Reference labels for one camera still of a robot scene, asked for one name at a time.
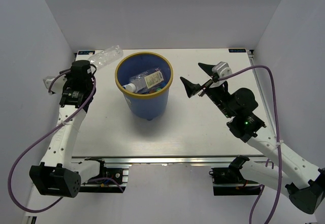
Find clear bottle white cap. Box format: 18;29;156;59
88;45;123;70

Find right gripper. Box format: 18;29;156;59
180;62;235;118

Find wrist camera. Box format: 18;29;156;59
43;76;67;95
211;61;232;87

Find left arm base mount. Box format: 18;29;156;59
77;157;129;194

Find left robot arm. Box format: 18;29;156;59
29;60;107;198

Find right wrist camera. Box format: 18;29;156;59
211;61;232;87

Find aluminium table frame rail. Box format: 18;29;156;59
35;48;289;168

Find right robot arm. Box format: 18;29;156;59
180;62;324;214

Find blue plastic bin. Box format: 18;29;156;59
115;52;173;120

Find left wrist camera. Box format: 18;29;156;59
43;76;67;95

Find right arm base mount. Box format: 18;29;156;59
209;155;262;196

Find large clear labelled bottle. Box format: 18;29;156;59
122;68;165;94

